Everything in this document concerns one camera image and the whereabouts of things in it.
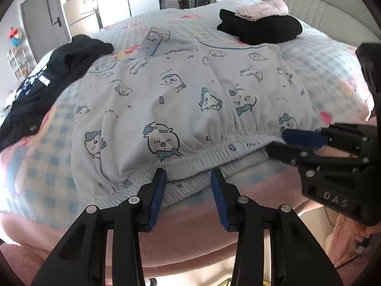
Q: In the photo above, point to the black jacket with white lettering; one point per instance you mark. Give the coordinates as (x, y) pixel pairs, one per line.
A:
(59, 65)

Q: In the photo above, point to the red blue wall decoration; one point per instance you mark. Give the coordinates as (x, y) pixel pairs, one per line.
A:
(16, 35)

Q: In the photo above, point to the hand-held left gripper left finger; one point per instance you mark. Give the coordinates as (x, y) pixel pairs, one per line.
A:
(156, 202)

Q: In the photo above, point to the cartoon print pajama pants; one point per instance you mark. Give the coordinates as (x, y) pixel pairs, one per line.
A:
(193, 110)

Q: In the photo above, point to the grey padded headboard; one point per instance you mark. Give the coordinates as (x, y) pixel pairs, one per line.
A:
(321, 9)

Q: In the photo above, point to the folded pink printed garment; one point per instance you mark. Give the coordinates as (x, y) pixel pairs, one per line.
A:
(262, 9)

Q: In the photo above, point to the grey door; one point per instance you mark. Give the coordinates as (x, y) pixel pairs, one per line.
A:
(41, 20)

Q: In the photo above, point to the blue checkered cartoon blanket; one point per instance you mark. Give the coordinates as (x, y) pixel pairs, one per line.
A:
(44, 169)

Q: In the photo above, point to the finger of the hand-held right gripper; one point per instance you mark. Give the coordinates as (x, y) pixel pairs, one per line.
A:
(282, 154)
(303, 138)

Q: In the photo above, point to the folded black garment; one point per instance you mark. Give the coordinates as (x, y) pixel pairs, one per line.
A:
(262, 31)

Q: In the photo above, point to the beige refrigerator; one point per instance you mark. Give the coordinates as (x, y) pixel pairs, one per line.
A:
(82, 15)

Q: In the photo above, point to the white storage rack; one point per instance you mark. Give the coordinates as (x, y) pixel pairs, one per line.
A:
(19, 64)

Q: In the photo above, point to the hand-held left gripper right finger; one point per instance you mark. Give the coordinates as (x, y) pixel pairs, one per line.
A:
(220, 202)

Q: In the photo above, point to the pink fuzzy robe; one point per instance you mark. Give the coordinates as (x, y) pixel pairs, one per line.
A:
(351, 244)

